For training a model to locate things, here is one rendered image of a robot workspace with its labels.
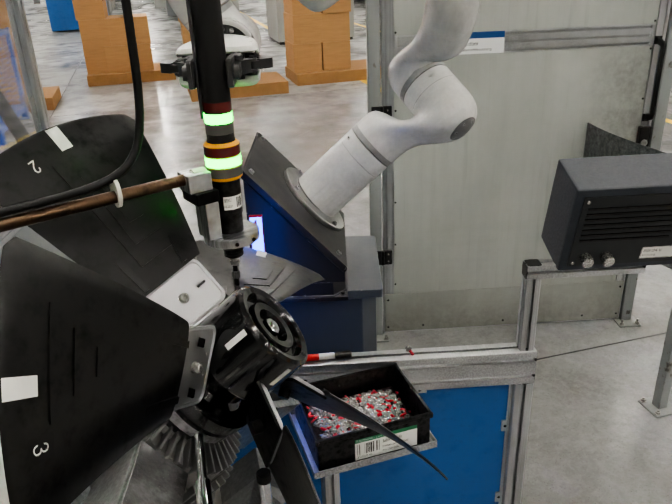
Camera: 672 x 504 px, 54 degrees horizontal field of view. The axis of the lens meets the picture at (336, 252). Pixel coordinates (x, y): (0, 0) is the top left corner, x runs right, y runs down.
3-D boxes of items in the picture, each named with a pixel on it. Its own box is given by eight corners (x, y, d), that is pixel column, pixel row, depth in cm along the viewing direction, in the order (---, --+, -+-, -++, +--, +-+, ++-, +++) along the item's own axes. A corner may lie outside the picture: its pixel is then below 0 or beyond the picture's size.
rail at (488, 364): (102, 411, 135) (95, 379, 132) (108, 398, 139) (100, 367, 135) (534, 383, 138) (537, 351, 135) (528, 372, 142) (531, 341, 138)
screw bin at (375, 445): (317, 475, 112) (315, 443, 109) (292, 415, 127) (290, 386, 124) (433, 444, 118) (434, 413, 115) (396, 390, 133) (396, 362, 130)
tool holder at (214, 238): (206, 259, 78) (196, 181, 74) (180, 241, 83) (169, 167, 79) (270, 238, 83) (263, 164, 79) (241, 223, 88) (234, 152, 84)
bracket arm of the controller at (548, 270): (526, 280, 128) (527, 266, 127) (521, 273, 131) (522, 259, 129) (645, 273, 129) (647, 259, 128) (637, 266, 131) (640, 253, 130)
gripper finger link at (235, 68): (258, 76, 80) (256, 87, 74) (232, 78, 80) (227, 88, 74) (256, 49, 79) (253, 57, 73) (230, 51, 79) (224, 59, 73)
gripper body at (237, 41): (265, 78, 92) (261, 93, 81) (191, 81, 91) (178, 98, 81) (260, 21, 88) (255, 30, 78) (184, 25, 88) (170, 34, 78)
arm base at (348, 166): (286, 160, 160) (340, 107, 154) (340, 212, 165) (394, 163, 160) (280, 185, 142) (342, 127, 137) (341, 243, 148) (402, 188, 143)
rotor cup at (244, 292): (158, 411, 72) (242, 340, 68) (152, 320, 83) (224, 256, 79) (251, 452, 80) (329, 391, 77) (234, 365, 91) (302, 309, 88)
